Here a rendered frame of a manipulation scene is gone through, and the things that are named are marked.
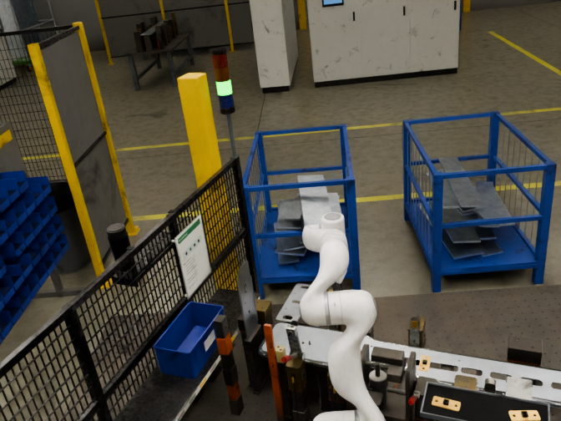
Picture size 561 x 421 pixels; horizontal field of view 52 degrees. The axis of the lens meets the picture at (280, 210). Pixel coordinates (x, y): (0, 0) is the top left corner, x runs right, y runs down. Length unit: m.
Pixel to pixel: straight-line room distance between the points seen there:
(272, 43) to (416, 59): 2.40
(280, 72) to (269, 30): 0.70
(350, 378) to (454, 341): 1.22
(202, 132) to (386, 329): 1.32
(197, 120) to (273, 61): 7.23
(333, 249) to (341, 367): 0.35
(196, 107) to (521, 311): 1.88
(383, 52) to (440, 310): 7.24
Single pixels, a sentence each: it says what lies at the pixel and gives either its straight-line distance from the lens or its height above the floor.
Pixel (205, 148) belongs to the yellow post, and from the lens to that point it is 2.67.
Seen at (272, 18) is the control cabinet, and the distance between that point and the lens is 9.70.
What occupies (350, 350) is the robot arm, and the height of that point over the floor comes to 1.43.
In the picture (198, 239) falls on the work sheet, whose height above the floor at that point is 1.35.
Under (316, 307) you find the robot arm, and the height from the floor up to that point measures 1.55.
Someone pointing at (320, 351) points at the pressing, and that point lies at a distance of 2.39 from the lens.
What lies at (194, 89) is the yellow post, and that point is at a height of 1.95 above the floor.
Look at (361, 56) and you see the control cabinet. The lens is 9.90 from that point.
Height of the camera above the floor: 2.56
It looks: 27 degrees down
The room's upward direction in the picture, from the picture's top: 7 degrees counter-clockwise
